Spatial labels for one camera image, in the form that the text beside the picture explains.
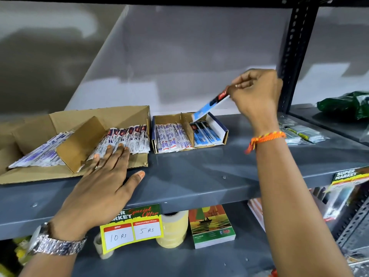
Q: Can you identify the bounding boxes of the person's right hand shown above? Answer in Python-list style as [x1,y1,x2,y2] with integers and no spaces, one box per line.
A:
[226,69,284,139]

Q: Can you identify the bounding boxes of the person's left hand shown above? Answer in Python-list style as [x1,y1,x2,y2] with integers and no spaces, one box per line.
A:
[50,143,146,239]

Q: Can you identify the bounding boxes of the blue sachet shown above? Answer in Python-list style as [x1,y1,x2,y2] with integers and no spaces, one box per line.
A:
[192,86,231,122]

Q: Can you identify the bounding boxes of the person's left forearm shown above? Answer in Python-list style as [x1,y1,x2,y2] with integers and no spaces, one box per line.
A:
[19,236,87,277]

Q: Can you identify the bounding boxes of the person's right forearm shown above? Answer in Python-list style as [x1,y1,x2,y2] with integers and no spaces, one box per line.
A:
[254,135,354,277]

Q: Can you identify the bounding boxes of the large open cardboard box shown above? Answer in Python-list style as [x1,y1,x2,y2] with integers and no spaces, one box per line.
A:
[0,105,152,185]

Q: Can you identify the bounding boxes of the row of white dark-label packets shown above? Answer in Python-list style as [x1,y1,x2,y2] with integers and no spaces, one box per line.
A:
[86,124,151,165]

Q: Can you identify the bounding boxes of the yellow green price label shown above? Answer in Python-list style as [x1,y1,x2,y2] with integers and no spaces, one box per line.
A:
[99,204,164,255]

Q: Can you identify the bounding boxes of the row of blue packets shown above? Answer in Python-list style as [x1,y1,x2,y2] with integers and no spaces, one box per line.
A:
[191,120,225,148]

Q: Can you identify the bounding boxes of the row of white purple packets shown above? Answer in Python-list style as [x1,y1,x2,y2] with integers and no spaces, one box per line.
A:
[9,131,76,170]

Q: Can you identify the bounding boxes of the row of white red-print packets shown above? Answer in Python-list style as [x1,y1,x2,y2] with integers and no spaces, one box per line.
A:
[155,122,194,153]

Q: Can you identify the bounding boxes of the small divided cardboard box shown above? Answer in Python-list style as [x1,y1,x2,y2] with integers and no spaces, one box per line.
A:
[151,112,229,155]

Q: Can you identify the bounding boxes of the grey metal shelving rack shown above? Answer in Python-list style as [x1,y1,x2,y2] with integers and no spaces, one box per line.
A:
[0,0,369,277]

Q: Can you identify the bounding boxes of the large clear tape roll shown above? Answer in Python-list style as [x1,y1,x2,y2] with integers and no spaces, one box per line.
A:
[156,210,189,249]

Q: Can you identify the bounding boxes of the small clear tape roll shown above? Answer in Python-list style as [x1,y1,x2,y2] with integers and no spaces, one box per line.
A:
[93,233,115,259]

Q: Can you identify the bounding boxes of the pile of clear plastic packets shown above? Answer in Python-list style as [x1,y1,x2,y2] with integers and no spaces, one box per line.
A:
[278,116,330,146]

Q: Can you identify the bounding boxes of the black perforated rack upright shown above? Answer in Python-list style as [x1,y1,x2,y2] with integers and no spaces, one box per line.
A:
[276,0,321,113]

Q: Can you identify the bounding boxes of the silver metal wristwatch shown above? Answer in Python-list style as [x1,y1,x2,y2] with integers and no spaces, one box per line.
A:
[27,222,88,256]

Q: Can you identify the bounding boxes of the notepad with boat cover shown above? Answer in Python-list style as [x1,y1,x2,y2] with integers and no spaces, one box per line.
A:
[189,205,236,249]

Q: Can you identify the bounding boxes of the grey adjoining metal rack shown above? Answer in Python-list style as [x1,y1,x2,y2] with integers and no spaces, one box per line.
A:
[288,103,369,148]

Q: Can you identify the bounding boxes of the yellow green packets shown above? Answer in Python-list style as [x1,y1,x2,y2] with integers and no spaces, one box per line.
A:
[12,236,33,267]

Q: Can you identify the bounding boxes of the pile of green plastic packets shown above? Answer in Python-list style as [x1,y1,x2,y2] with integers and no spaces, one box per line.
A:
[316,91,369,120]

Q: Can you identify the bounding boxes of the white orange book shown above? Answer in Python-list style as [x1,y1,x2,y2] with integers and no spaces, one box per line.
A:
[247,198,266,232]

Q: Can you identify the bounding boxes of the yellow black shelf label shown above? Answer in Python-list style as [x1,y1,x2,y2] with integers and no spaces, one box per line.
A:
[325,166,369,194]

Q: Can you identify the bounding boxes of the black red product box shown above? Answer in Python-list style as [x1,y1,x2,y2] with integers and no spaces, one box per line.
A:
[310,184,356,222]

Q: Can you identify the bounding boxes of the orange thread bracelet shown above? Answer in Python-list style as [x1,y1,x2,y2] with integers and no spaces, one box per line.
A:
[244,131,287,155]

